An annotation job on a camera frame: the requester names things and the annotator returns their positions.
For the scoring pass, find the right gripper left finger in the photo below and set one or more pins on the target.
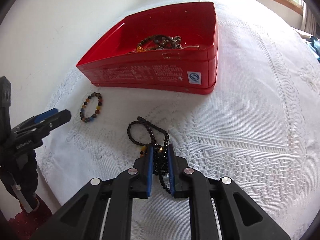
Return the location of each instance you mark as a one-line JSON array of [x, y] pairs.
[[101, 209]]

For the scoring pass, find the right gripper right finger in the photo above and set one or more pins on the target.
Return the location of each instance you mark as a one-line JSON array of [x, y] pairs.
[[219, 209]]

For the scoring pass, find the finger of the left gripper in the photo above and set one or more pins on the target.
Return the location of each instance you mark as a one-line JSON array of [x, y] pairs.
[[61, 118], [45, 116]]

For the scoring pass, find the gloved left hand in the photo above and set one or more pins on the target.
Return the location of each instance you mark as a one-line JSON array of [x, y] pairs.
[[21, 181]]

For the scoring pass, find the white lace bedspread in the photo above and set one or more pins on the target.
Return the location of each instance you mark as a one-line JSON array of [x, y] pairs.
[[259, 126]]

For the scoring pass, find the red tin box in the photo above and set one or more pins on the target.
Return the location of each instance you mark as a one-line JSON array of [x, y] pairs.
[[172, 47]]

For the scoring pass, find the pile of clothes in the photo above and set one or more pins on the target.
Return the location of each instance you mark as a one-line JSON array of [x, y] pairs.
[[314, 44]]

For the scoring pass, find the grey curtain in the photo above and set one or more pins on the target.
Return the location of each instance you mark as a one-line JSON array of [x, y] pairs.
[[309, 23]]

